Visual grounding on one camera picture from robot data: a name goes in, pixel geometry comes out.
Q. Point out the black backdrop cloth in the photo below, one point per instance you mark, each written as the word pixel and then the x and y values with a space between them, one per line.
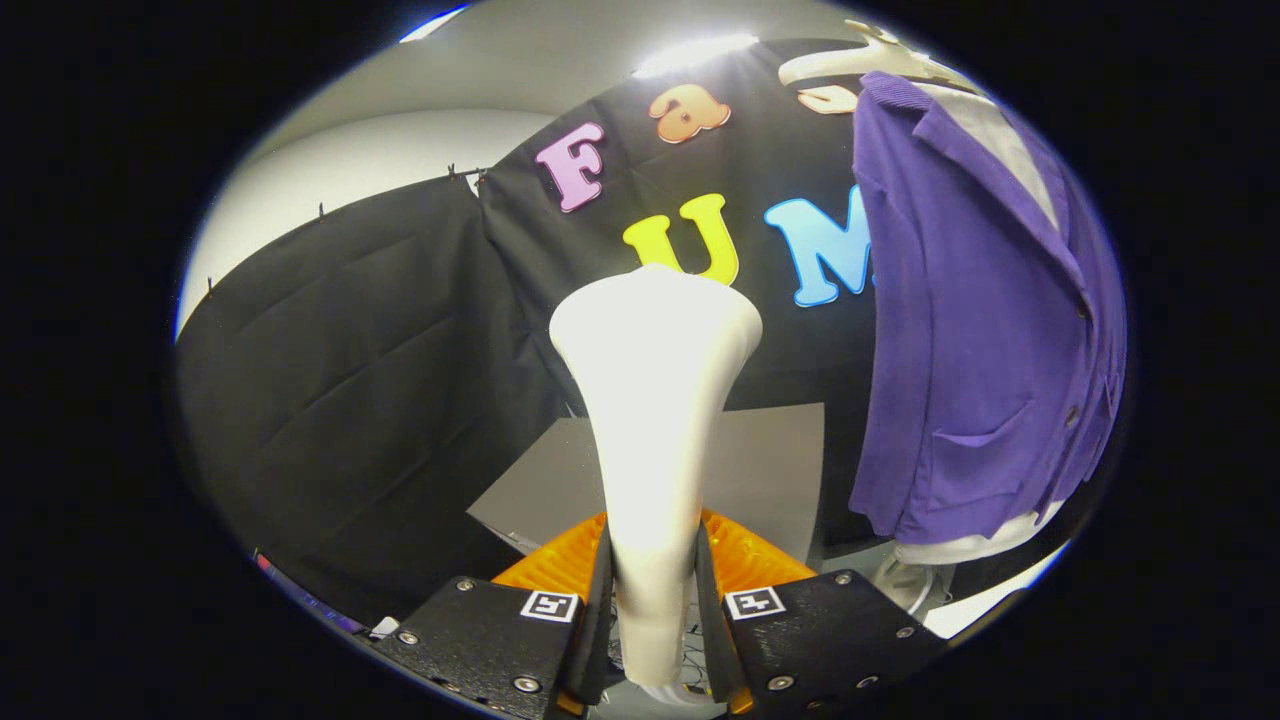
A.
pixel 350 400

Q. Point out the purple jacket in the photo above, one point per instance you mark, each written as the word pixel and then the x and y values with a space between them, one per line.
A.
pixel 960 350

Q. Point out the white board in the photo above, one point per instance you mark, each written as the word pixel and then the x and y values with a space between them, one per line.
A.
pixel 985 600

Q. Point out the white clothes hanger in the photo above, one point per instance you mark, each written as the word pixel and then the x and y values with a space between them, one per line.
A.
pixel 850 62

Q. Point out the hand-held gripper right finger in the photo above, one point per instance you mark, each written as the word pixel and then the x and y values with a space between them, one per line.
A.
pixel 708 610

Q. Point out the white garment steamer head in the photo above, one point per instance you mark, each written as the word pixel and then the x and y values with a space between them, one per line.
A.
pixel 650 400

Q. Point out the grey cabinet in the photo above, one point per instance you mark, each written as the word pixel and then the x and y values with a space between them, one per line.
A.
pixel 770 470

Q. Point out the white garment form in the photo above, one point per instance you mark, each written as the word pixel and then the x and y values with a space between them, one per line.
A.
pixel 985 130

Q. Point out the long ceiling light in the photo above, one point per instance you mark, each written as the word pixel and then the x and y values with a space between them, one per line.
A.
pixel 695 52

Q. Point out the metal form stand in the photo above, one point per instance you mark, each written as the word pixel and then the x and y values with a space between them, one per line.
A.
pixel 905 585

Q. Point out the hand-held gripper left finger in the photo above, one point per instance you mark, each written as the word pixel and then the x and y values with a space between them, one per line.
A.
pixel 601 610

